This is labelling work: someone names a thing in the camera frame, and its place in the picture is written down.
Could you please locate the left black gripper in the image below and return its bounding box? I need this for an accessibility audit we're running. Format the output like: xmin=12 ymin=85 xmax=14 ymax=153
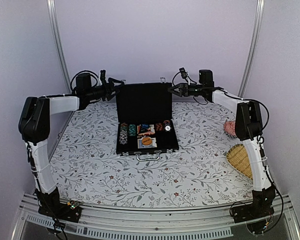
xmin=87 ymin=77 xmax=126 ymax=101

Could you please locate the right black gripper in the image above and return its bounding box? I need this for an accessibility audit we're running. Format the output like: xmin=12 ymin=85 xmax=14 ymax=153
xmin=167 ymin=83 xmax=204 ymax=98

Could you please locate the black poker case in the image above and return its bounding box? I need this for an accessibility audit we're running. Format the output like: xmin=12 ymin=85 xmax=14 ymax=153
xmin=116 ymin=82 xmax=179 ymax=162

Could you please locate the orange dealer button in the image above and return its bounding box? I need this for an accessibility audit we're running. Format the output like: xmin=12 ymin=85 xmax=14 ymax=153
xmin=141 ymin=136 xmax=153 ymax=146

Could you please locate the blue playing card box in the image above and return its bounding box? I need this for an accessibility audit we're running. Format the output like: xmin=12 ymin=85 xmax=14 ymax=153
xmin=137 ymin=136 xmax=157 ymax=149

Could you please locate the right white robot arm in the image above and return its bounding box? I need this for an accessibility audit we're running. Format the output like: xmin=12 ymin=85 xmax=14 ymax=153
xmin=168 ymin=67 xmax=276 ymax=218

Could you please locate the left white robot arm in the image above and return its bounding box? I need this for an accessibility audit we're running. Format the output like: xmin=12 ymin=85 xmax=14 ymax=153
xmin=18 ymin=70 xmax=125 ymax=217

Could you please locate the green chip stack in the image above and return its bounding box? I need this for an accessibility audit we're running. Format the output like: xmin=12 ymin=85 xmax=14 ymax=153
xmin=128 ymin=124 xmax=137 ymax=137

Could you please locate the card deck in case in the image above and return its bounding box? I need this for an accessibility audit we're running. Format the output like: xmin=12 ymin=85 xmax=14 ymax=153
xmin=137 ymin=124 xmax=156 ymax=136

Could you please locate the red patterned bowl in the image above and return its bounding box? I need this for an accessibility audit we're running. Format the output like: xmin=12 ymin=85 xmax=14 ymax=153
xmin=223 ymin=120 xmax=237 ymax=139

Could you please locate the woven bamboo tray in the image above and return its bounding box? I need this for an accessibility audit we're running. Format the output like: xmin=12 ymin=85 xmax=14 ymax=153
xmin=226 ymin=144 xmax=253 ymax=180

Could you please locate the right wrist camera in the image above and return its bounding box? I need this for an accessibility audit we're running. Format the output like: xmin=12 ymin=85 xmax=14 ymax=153
xmin=179 ymin=67 xmax=188 ymax=79

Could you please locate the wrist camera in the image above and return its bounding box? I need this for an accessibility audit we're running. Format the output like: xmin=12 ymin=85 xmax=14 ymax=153
xmin=179 ymin=67 xmax=188 ymax=79
xmin=99 ymin=69 xmax=107 ymax=86

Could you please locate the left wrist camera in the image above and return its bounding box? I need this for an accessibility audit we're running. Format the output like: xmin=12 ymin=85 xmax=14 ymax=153
xmin=99 ymin=69 xmax=107 ymax=86

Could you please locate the left aluminium frame post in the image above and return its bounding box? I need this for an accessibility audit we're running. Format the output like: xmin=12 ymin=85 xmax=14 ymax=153
xmin=46 ymin=0 xmax=72 ymax=93

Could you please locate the aluminium frame post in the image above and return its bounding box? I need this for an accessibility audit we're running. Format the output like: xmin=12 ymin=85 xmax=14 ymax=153
xmin=238 ymin=0 xmax=265 ymax=98
xmin=46 ymin=0 xmax=72 ymax=93

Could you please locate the right aluminium frame post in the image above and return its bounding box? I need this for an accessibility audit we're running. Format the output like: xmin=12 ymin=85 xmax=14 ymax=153
xmin=238 ymin=0 xmax=265 ymax=98

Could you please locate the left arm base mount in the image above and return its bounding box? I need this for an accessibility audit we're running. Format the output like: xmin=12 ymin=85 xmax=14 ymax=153
xmin=38 ymin=198 xmax=82 ymax=223

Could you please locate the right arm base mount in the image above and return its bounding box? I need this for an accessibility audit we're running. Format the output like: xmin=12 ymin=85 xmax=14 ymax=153
xmin=229 ymin=201 xmax=274 ymax=223

